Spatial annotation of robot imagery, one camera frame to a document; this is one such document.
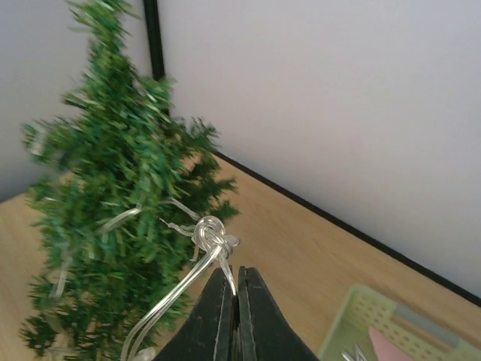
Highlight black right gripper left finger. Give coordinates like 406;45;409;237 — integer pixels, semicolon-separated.
154;268;234;361

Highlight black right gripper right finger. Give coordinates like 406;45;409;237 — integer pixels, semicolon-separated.
237;266;318;361

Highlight clear led string lights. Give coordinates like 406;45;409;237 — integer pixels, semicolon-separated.
28;127;241;361

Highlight light green plastic basket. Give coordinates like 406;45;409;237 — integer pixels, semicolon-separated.
319;284;480;360

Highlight small green christmas tree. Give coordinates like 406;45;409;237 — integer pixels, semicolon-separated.
20;1;237;360

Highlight silver star ornament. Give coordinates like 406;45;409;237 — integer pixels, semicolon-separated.
340;344;368;361

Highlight pink paper triangle ornament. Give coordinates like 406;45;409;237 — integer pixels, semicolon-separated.
369;327;413;361

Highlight black corner frame post left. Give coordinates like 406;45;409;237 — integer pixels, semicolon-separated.
142;0;165;80

